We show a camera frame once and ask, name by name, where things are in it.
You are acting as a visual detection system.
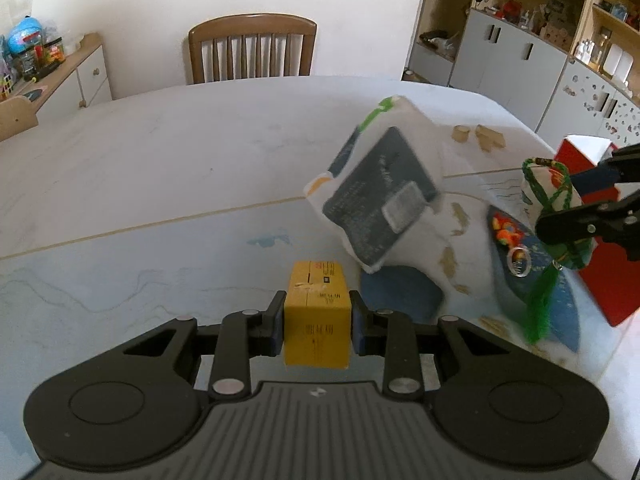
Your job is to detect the glass jar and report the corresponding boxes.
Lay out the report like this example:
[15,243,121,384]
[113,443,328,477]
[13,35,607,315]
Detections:
[595,30,614,68]

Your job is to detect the dark grey flat box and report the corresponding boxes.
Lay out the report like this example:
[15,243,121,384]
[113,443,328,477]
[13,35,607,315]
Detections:
[322,126,441,268]

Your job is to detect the grey door wall cabinet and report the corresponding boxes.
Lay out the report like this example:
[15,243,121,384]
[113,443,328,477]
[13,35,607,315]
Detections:
[402,0,640,151]

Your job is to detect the toys on sideboard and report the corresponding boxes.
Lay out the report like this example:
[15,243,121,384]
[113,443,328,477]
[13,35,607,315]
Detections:
[0,15,68,102]

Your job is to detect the colourful charm with ring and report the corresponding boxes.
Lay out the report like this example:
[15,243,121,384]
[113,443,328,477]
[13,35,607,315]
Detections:
[491,211,532,279]

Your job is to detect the dark bag on shelf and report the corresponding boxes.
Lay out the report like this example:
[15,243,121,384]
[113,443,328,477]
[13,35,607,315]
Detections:
[419,30,461,54]

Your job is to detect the low wooden sideboard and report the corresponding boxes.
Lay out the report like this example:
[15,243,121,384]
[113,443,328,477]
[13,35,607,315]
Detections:
[0,32,113,143]

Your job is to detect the white plastic bag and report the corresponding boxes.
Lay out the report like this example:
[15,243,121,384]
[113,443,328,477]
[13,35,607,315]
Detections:
[302,95,446,276]

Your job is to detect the green embroidered sachet with tassel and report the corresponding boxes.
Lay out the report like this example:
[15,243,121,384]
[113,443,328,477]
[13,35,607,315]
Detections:
[520,157,596,346]

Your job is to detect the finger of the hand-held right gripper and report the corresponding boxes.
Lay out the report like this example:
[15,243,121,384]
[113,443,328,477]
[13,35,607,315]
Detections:
[534,199,640,250]
[565,142,640,197]

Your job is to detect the white storage container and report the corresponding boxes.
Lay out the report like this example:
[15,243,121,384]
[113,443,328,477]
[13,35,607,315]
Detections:
[602,45,634,82]

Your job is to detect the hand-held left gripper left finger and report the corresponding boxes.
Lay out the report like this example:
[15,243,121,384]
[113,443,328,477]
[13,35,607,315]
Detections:
[122,290,287,402]

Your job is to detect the red cardboard box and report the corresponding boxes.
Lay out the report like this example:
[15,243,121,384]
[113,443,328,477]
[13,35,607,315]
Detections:
[555,135,640,328]

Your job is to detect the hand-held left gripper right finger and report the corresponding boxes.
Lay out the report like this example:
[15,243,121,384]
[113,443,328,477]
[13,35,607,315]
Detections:
[349,290,507,402]

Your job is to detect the yellow cardboard box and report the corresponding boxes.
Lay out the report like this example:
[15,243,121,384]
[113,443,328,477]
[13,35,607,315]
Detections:
[282,260,353,371]

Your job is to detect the wooden dining chair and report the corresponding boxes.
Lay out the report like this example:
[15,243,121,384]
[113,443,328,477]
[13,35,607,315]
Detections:
[187,12,318,86]

